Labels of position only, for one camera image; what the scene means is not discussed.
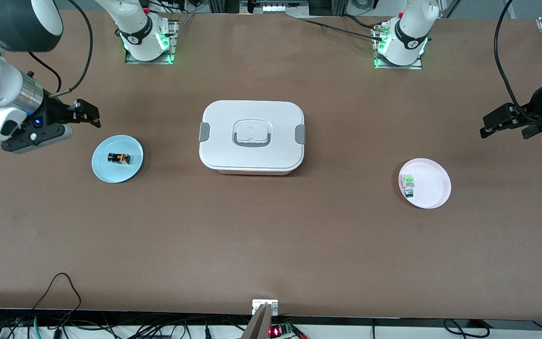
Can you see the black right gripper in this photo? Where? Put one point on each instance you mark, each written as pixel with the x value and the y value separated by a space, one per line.
pixel 54 112

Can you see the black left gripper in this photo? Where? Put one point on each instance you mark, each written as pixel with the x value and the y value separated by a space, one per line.
pixel 530 114

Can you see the orange and black switch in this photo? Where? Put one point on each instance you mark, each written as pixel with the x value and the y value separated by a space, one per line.
pixel 119 158

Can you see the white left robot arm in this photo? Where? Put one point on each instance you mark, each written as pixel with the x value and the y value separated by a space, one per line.
pixel 410 28

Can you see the light blue round plate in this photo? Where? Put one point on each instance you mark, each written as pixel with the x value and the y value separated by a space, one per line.
pixel 111 172

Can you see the pink round plate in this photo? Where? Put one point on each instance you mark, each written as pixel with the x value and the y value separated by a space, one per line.
pixel 431 183

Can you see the white lidded lunch box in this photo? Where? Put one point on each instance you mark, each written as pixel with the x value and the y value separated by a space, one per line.
pixel 252 155

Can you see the grey metal wedge bar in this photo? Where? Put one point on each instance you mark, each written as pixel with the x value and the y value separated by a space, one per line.
pixel 259 325

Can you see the red lit electronic module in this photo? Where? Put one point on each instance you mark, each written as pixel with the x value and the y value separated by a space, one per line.
pixel 278 331

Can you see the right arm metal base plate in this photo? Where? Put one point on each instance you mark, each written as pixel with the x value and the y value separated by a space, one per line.
pixel 175 42

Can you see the green and white switch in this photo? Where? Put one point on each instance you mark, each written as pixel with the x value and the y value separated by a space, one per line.
pixel 409 184

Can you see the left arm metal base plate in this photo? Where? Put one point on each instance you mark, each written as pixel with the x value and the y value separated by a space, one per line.
pixel 398 67

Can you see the black metal equipment frame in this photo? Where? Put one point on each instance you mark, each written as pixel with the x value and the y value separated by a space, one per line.
pixel 271 7

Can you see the white table edge bracket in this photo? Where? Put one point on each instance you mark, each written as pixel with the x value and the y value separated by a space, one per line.
pixel 258 303

